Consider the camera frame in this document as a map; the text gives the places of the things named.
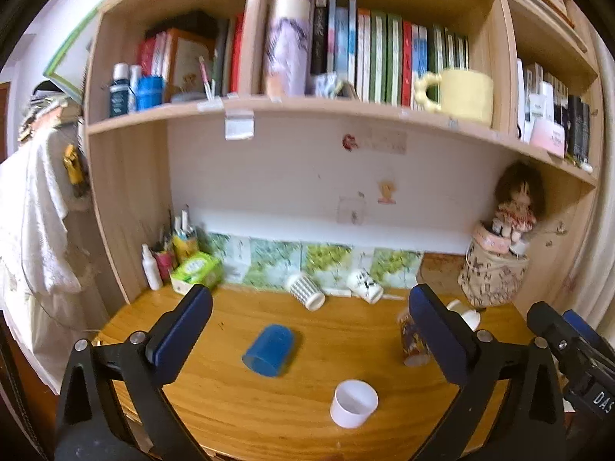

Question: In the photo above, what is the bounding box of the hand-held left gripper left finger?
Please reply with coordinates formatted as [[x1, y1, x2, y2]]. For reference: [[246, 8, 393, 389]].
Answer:
[[55, 284, 214, 461]]

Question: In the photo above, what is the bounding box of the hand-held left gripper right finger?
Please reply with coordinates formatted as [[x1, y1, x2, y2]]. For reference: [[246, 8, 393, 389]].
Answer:
[[408, 283, 568, 461]]

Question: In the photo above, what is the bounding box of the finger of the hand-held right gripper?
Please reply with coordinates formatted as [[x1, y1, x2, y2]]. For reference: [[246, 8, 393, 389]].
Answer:
[[562, 309, 615, 366], [527, 300, 615, 397]]

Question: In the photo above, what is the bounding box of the blue plastic cup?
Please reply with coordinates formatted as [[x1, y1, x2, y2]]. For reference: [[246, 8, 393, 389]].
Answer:
[[241, 324, 296, 378]]

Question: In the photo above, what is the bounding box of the colourful printed cup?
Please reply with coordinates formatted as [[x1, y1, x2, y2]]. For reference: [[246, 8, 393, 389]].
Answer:
[[396, 310, 432, 367]]

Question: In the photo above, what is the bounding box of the plain white cup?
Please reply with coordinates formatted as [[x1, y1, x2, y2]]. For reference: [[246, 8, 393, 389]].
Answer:
[[446, 299, 481, 332]]

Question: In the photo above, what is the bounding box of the white cup with black faces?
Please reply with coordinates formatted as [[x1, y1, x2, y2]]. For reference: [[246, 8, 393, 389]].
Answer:
[[346, 269, 384, 304]]

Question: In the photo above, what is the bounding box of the small white plastic cup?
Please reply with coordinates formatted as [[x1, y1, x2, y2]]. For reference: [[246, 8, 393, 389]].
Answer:
[[329, 379, 379, 429]]

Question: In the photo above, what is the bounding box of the white cup with grid pattern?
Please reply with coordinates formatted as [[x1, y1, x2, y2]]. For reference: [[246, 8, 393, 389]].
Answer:
[[285, 271, 326, 312]]

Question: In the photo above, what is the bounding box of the row of upright books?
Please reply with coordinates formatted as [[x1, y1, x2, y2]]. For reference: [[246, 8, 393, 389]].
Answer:
[[307, 0, 470, 107]]

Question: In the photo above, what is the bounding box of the green tissue box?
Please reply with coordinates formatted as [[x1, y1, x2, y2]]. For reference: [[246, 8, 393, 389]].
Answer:
[[170, 251, 224, 296]]

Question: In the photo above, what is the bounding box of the white spray bottle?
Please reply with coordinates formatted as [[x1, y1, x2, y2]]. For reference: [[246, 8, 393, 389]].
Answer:
[[141, 244, 164, 291]]

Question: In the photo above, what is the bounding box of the pink pen holder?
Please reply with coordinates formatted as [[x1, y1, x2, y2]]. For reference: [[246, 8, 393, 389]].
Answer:
[[151, 245, 175, 284]]

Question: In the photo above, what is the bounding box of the yellow pen holder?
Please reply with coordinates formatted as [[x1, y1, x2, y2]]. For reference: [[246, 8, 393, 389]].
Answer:
[[172, 228, 199, 266]]

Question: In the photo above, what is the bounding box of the beige patterned fabric bag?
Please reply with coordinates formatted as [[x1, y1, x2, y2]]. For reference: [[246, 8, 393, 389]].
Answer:
[[457, 239, 530, 309]]

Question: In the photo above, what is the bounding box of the pink round box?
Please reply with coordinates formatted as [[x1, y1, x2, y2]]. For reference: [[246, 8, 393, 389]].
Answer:
[[472, 221, 513, 254]]

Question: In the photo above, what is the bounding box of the doll with brown hair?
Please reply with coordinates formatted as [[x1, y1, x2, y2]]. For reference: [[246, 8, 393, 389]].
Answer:
[[490, 161, 546, 247]]

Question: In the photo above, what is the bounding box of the wooden bookshelf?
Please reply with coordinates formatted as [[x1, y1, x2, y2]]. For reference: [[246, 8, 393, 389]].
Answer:
[[79, 0, 603, 305]]

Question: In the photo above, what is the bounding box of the green leaf print panel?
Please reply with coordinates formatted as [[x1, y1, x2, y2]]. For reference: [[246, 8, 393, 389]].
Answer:
[[204, 232, 424, 290]]

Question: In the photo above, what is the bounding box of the white lace cloth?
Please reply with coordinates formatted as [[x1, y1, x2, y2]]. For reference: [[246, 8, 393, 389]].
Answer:
[[0, 129, 83, 301]]

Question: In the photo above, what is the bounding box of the yellow toy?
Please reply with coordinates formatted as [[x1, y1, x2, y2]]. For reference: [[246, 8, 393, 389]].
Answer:
[[63, 144, 88, 186]]

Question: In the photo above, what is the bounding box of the clear plastic label holder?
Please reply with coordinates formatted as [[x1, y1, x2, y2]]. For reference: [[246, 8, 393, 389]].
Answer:
[[224, 108, 255, 141]]

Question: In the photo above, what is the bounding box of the row of small boxes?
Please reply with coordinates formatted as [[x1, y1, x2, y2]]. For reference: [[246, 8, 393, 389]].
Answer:
[[516, 58, 593, 169]]

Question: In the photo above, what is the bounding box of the blue jar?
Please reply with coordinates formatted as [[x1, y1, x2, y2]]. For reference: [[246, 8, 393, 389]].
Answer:
[[137, 76, 165, 111]]

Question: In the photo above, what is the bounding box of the yellow mug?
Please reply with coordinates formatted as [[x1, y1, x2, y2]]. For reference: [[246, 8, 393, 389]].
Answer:
[[414, 69, 495, 126]]

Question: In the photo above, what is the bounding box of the dark blue bottle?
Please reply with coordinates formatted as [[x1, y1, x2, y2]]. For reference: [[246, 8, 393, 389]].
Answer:
[[109, 63, 131, 119]]

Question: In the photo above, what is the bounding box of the slim white bottle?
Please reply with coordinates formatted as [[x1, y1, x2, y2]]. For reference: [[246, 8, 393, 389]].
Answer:
[[128, 64, 143, 114]]

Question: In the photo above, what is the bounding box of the orange picture box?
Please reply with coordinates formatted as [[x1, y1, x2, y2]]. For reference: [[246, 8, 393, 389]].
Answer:
[[163, 29, 216, 103]]

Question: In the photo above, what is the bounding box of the group of red and grey books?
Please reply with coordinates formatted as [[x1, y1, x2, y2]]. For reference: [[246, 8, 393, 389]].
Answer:
[[137, 12, 246, 99]]

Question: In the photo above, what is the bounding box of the tall white printed cylinder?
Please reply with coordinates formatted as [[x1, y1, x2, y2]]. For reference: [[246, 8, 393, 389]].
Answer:
[[262, 0, 312, 98]]

